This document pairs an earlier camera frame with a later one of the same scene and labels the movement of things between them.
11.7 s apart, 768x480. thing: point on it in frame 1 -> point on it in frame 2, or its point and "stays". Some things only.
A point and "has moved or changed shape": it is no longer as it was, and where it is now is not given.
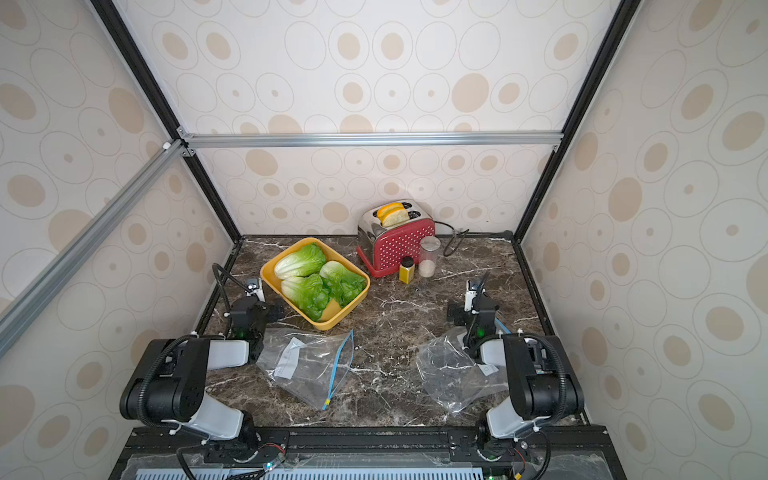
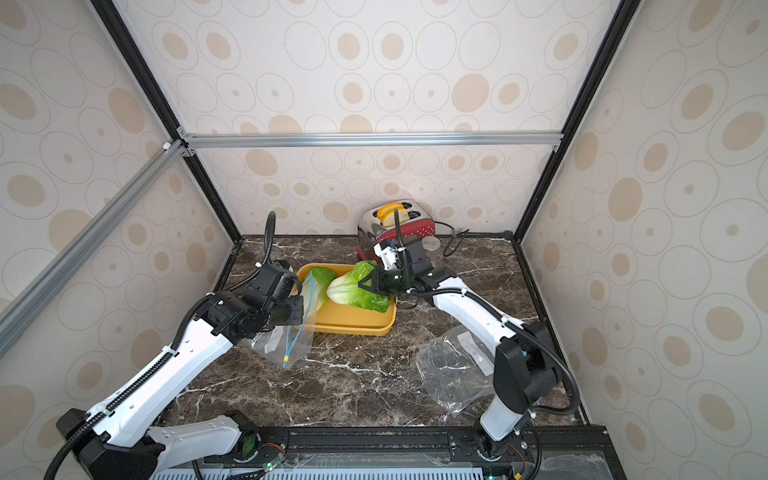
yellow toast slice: (386, 209) stays
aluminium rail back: (375, 139) stays
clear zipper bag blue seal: (311, 366) has moved or changed shape
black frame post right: (621, 21) stays
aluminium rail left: (20, 305) stays
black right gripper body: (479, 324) -> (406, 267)
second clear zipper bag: (451, 374) stays
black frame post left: (169, 116) stays
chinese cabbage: (299, 262) -> (344, 289)
